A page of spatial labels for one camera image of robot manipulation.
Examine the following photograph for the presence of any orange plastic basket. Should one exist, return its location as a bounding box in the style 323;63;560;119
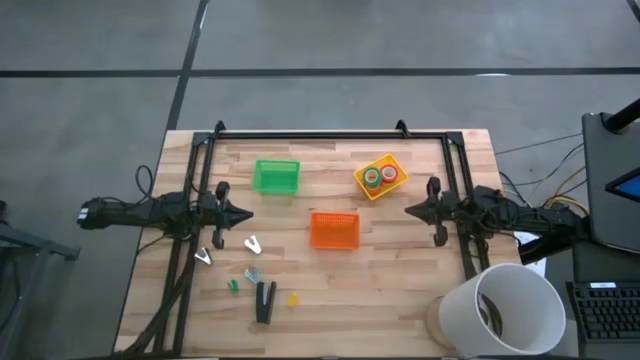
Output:
308;210;362;252

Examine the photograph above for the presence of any white cylindrical bin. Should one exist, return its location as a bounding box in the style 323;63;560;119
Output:
437;262;568;358

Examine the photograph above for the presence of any round wooden base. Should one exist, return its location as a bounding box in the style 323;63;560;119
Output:
424;294;454;350

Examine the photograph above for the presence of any yellow cable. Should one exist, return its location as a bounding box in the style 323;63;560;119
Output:
543;165;588;209

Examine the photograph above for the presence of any green plastic basket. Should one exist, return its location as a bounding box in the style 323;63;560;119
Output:
250;158;302;197

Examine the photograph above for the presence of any blue lit screen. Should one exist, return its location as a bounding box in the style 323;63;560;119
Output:
604;166;640;204

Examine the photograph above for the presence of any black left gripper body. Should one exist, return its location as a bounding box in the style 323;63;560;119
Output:
198;180;233;250

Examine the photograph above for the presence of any dark grey cart top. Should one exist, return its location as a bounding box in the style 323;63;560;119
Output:
580;111;640;255

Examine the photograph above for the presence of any green tape roll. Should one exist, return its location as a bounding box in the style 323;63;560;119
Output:
362;166;383;189

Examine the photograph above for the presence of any white binder clip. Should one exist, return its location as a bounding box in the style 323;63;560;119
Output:
242;234;264;256

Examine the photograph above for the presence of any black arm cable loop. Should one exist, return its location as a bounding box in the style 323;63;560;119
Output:
134;164;155;202

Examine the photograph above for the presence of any black stand pole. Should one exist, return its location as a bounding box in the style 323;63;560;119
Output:
606;96;640;134

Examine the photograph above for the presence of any black stapler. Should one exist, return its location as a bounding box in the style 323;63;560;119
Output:
254;279;279;326

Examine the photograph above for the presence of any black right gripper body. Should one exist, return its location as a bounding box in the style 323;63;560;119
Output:
427;175;457;248

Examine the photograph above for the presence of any yellow plastic basket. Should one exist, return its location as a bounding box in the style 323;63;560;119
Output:
352;152;411;202

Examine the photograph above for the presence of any grey metal stand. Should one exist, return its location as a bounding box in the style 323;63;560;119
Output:
0;198;82;360

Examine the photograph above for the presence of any black metal table frame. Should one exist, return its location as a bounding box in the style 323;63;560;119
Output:
115;119;489;359

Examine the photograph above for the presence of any black keyboard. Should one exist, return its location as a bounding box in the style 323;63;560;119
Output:
565;280;640;347

